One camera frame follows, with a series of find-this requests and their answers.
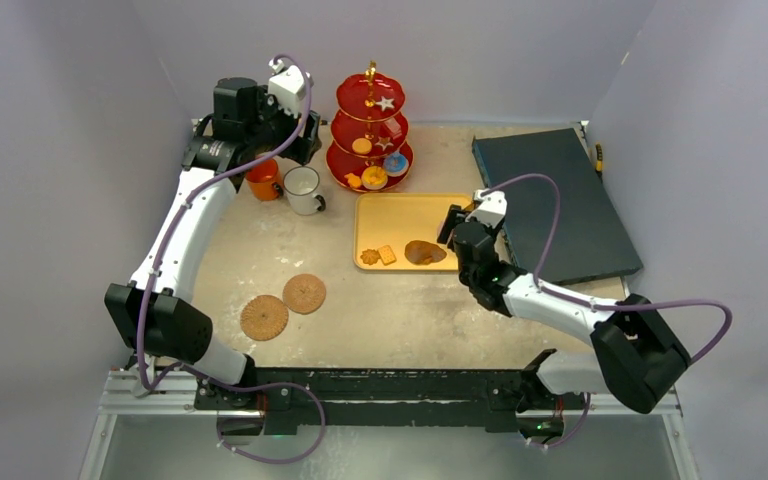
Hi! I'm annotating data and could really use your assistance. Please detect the round orange cookie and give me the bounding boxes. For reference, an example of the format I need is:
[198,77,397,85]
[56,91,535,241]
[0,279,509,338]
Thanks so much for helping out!
[351,137,373,156]

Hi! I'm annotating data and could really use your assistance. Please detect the orange fish shaped cookie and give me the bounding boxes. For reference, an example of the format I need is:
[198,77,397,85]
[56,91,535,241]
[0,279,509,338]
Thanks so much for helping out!
[344,173,365,191]

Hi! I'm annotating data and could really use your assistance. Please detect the red three-tier cake stand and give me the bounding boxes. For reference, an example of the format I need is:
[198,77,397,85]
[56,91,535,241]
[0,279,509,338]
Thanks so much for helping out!
[326,61,414,193]

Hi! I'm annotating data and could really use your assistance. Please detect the square cracker biscuit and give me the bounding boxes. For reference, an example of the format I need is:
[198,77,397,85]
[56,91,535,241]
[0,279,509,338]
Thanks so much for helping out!
[377,245,397,266]

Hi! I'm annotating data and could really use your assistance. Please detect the brown star cookie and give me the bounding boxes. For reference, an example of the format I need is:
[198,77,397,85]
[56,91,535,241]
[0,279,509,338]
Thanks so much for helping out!
[375,137,393,150]

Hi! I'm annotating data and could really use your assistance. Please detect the white star cookie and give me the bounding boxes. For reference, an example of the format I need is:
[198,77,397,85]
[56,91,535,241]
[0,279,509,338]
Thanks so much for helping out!
[373,96,396,112]

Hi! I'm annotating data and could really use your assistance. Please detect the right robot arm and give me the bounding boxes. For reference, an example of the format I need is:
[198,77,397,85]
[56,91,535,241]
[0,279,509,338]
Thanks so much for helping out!
[437,204,692,414]

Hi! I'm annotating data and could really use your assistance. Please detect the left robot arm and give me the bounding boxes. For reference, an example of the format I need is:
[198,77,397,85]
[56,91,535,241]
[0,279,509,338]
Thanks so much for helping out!
[104,68,321,409]

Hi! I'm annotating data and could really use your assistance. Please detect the white ribbed mug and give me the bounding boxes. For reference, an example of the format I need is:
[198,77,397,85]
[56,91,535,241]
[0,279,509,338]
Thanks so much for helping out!
[283,166,327,216]

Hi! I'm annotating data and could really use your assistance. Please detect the orange mug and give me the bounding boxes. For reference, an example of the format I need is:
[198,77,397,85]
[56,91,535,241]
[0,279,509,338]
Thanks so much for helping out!
[245,159,284,201]

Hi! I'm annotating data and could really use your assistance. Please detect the yellow serving tray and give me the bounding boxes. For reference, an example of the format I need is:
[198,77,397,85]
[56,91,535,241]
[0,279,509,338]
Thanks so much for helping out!
[353,193,472,273]

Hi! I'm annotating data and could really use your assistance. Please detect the yellow iced donut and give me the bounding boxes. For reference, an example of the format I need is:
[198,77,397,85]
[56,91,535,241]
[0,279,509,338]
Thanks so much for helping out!
[361,165,389,191]

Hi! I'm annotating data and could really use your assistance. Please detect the blue iced donut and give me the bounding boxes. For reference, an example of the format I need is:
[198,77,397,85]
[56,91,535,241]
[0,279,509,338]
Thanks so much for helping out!
[382,152,410,177]

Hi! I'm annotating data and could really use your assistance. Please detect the pink cake slice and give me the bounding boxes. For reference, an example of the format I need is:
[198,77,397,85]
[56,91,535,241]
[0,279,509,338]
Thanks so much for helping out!
[381,116,403,138]

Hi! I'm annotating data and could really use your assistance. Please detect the flower shaped cookie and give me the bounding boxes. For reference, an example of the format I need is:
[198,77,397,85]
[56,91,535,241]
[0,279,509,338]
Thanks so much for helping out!
[360,249,381,265]

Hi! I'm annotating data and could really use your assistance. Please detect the silver wrench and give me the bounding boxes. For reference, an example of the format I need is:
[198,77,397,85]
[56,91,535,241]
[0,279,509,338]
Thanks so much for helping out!
[128,354,155,399]

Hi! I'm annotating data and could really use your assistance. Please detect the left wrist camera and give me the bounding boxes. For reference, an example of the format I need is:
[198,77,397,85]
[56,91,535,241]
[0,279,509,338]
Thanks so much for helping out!
[267,58,314,118]

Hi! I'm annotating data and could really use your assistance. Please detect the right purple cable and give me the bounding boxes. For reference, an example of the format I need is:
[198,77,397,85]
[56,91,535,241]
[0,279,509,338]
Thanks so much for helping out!
[479,173,734,452]

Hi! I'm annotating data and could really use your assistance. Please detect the purple cable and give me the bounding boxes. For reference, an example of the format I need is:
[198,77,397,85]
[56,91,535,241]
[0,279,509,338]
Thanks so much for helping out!
[479,173,734,452]
[135,54,327,465]

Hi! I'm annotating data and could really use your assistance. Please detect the yellow handled screwdriver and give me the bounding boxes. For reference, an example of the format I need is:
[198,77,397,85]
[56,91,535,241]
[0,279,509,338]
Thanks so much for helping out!
[594,143,604,180]

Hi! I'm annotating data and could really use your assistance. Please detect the black base frame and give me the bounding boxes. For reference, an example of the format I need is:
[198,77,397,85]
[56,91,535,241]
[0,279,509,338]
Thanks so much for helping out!
[194,367,584,435]

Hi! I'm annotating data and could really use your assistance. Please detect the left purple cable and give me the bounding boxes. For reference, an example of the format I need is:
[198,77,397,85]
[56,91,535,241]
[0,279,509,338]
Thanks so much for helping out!
[135,54,327,465]

